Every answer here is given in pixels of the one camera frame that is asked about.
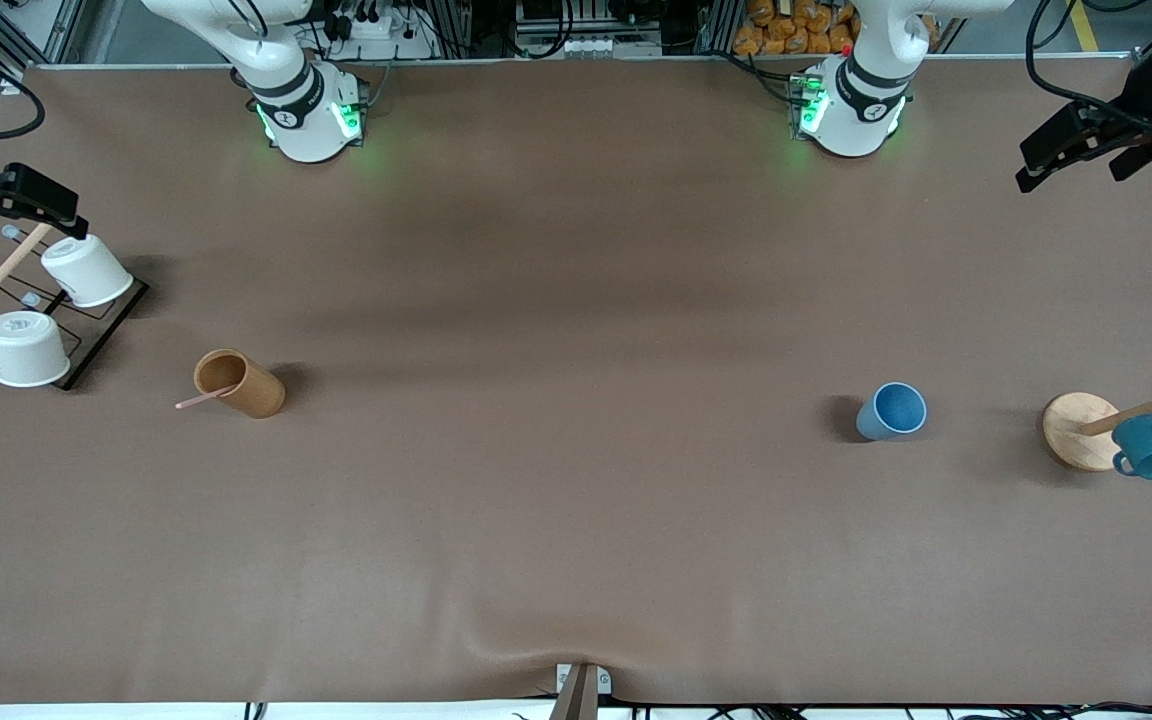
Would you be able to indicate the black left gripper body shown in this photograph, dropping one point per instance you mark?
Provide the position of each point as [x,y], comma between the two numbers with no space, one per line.
[1143,112]

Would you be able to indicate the light blue plastic cup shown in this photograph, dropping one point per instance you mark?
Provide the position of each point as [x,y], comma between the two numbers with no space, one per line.
[894,412]

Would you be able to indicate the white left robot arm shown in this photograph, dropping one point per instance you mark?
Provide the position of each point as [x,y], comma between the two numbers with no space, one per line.
[851,118]

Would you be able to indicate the white paper cup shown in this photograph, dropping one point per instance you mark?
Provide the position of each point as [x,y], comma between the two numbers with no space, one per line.
[26,348]
[86,270]

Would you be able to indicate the pink chopstick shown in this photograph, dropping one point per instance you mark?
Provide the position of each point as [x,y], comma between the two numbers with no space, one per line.
[201,400]

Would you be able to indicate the brown cylindrical wooden holder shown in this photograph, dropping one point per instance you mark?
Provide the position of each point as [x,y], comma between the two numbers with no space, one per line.
[241,385]

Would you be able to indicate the wooden mug tree stand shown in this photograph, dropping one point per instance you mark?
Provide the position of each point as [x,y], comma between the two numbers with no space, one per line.
[1081,432]

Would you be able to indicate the pile of orange packets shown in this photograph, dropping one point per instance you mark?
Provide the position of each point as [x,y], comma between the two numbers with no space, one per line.
[796,28]

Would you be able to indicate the white power strip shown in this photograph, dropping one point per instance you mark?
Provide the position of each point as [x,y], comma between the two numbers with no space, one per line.
[376,35]

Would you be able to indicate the brown table cover mat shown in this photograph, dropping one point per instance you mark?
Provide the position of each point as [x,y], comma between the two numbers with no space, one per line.
[576,300]

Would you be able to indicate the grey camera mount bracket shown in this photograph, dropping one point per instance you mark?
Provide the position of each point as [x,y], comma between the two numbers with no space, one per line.
[578,690]

